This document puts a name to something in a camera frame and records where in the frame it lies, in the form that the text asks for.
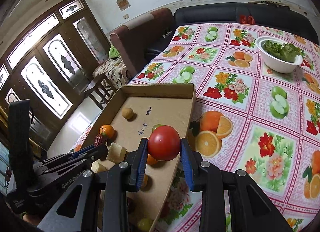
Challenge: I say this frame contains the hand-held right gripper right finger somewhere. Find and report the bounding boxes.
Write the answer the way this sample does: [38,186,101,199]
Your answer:
[180,138,294,232]

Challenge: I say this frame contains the dark red wrinkled fruit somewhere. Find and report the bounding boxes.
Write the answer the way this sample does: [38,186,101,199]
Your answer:
[94,134,108,147]

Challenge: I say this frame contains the small wall calendar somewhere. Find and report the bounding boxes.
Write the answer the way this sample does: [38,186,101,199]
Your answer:
[116,0,130,11]

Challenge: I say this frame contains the brown armchair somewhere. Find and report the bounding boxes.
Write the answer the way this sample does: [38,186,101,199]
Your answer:
[110,8,174,83]

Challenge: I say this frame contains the dark wooden stool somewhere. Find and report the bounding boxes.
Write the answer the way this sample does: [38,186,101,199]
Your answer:
[84,73,118,110]

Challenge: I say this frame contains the red tomato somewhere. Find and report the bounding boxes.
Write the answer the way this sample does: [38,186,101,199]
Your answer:
[147,125,181,161]

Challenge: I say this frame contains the pale sugarcane piece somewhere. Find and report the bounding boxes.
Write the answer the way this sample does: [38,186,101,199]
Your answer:
[91,159,115,173]
[106,142,127,162]

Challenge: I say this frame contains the wooden glazed door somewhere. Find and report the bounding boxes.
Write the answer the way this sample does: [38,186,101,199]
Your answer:
[0,0,110,147]

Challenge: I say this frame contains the green pillow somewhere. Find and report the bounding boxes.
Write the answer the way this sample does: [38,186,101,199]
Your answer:
[109,45,122,59]

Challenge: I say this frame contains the red bag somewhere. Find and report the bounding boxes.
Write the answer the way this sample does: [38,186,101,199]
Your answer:
[239,15,256,25]

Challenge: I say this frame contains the green lettuce leaves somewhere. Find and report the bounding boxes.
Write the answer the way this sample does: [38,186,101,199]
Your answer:
[262,41,302,63]

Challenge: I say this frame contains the black sofa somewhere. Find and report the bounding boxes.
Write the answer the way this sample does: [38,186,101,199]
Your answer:
[145,4,313,55]

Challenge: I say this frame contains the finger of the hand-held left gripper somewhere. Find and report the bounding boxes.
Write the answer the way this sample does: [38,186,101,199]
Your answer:
[41,145,97,167]
[44,144,109,175]

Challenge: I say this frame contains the large orange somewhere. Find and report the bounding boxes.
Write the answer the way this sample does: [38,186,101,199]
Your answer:
[146,153,159,165]

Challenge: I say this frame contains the shallow cardboard box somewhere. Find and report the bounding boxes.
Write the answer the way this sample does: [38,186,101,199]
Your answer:
[82,83,196,232]

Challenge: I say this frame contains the large green grape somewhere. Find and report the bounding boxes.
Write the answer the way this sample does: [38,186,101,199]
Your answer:
[137,218,153,231]

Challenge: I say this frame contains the floral seat cushion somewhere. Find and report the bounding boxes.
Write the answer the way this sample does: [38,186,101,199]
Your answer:
[93,58,130,89]

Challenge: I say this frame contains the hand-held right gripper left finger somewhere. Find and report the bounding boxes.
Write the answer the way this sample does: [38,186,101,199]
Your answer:
[37,137,149,232]

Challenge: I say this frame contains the mandarin orange with leaf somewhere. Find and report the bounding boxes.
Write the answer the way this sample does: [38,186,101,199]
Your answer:
[99,124,115,139]

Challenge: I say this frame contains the white bowl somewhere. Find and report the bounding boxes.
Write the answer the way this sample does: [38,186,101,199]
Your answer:
[255,36,303,74]

